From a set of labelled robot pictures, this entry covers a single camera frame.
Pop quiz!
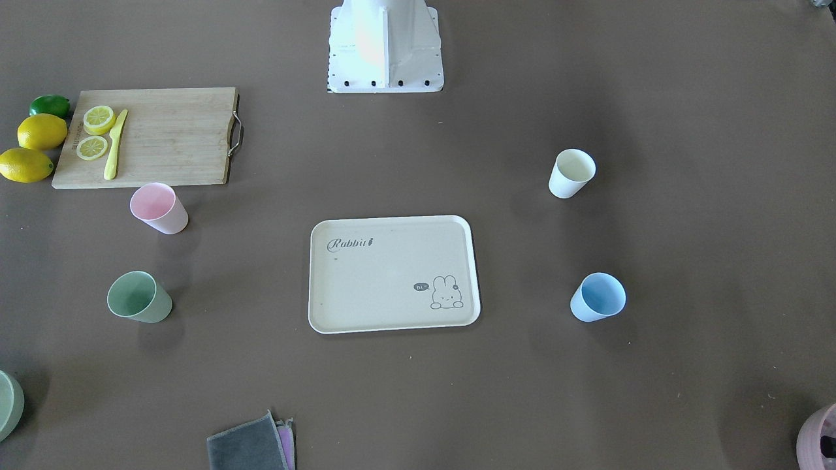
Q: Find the cream cup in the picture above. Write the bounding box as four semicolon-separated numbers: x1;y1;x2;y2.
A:
547;149;596;198

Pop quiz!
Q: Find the pink cup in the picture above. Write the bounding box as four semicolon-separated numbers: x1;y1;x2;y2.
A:
129;182;189;234

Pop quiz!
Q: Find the cream rabbit tray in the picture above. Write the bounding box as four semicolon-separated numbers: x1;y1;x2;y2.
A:
308;215;481;334

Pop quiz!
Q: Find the blue cup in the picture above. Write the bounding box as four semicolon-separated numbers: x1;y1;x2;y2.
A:
570;272;626;322

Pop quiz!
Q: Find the grey folded cloth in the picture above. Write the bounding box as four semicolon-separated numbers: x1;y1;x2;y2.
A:
206;413;296;469

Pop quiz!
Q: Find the wooden cutting board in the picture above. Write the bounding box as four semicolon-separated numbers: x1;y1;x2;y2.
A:
52;87;238;189

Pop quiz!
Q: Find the green cup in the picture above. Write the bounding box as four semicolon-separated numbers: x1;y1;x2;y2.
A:
106;271;172;323

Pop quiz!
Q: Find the yellow plastic knife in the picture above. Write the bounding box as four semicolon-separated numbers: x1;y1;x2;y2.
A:
103;109;129;180

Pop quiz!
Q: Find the lemon slice lower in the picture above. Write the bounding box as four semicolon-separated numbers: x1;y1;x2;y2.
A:
75;136;108;161

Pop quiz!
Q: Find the lemon slice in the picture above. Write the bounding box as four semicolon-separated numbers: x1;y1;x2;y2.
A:
82;105;117;136
75;136;108;161

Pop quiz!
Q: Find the lemon slice upper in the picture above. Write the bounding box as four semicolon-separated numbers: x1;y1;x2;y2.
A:
82;105;117;136

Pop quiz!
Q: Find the yellow lemon near board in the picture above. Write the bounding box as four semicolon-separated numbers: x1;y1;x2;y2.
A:
17;114;68;151

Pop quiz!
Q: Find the green lime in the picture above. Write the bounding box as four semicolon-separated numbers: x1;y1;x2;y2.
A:
29;93;71;119

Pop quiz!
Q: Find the yellow lemon outer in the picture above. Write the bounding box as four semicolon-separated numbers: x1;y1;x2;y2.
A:
1;147;54;183

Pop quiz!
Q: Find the green bowl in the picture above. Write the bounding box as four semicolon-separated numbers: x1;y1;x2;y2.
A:
0;371;25;441

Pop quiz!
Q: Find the pink bowl with ice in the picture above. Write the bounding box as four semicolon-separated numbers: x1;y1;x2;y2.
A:
796;404;835;469

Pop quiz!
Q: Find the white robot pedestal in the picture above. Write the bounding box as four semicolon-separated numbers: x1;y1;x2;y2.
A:
327;1;444;93

